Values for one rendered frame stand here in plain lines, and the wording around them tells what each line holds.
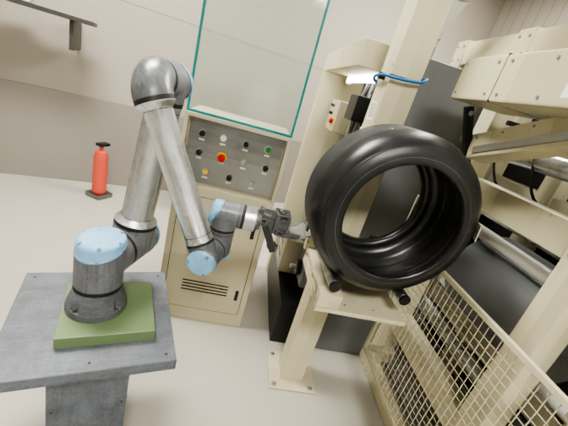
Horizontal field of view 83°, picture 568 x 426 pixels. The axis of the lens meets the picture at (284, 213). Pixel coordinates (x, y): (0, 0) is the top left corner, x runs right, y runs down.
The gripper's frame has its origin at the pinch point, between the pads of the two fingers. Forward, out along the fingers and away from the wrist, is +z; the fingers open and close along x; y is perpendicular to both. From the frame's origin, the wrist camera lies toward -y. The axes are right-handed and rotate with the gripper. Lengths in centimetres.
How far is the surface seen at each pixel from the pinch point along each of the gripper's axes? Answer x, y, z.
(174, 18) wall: 266, 80, -125
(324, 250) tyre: -10.6, 0.9, 4.5
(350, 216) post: 25.1, 2.9, 23.2
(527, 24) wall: 359, 209, 295
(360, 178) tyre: -12.7, 28.7, 6.6
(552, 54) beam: -16, 75, 44
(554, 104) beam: -25, 62, 44
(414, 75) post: 25, 65, 27
